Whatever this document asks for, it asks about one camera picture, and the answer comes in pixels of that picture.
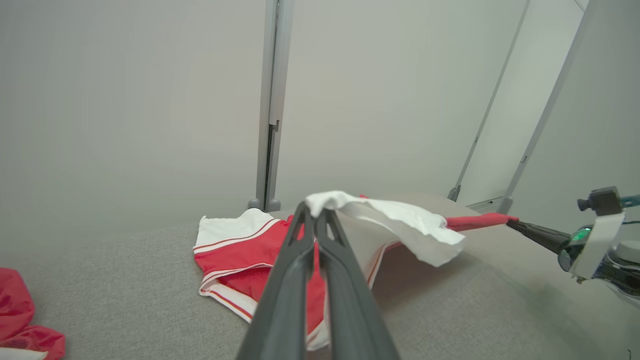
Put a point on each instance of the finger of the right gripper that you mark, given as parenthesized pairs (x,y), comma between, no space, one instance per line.
(540,232)

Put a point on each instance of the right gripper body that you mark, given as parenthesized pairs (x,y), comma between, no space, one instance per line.
(572,250)

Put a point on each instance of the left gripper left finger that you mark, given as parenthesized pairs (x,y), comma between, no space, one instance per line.
(285,300)

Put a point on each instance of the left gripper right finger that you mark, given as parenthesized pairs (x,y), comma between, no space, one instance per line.
(350,310)

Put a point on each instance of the red white sleeveless jersey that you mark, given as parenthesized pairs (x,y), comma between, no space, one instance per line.
(240,255)

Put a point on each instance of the red shorts with white stripe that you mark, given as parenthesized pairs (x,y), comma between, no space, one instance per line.
(20,310)

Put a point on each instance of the right wrist camera, white bracket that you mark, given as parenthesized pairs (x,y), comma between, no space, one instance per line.
(602,235)

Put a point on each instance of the grey partition post, angled feet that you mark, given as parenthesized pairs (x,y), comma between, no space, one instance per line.
(545,115)

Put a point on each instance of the thin grey partition post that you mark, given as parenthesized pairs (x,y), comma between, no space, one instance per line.
(487,115)

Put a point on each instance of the grey partition post, rounded feet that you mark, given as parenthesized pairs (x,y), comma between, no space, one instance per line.
(272,75)

